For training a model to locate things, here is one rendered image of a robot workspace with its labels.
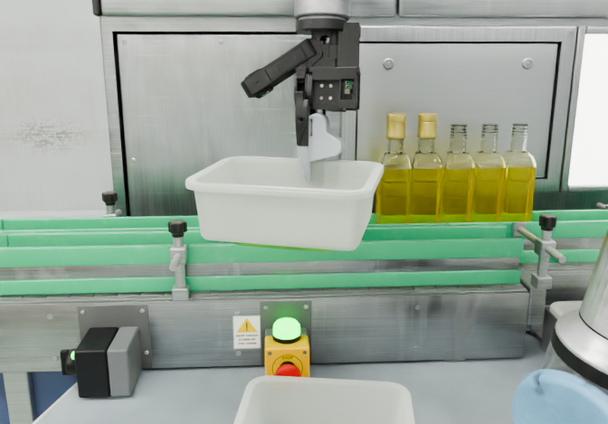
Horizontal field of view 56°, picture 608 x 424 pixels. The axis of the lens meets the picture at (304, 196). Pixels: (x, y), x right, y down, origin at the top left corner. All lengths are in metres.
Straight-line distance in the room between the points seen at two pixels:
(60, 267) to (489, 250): 0.71
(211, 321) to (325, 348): 0.20
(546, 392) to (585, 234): 0.65
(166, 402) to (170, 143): 0.53
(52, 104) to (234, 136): 3.30
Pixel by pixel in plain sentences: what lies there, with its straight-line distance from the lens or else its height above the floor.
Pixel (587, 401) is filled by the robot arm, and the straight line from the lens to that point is 0.55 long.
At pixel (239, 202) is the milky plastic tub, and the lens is 0.67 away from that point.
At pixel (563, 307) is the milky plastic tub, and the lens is 1.12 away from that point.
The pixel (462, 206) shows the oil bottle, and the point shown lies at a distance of 1.09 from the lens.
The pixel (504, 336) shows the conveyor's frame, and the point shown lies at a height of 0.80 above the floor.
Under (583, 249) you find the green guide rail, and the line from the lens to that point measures 1.20.
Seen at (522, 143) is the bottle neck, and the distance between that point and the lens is 1.12.
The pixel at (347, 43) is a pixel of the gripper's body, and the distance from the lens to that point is 0.77.
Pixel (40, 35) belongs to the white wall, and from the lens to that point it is 4.43.
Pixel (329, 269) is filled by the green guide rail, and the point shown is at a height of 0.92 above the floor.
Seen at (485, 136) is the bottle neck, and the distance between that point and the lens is 1.10.
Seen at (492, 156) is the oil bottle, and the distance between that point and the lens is 1.09.
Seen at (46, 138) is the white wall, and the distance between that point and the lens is 4.49.
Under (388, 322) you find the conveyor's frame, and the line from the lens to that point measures 1.00.
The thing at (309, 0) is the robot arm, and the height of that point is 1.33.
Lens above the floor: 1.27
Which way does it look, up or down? 14 degrees down
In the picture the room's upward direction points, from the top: straight up
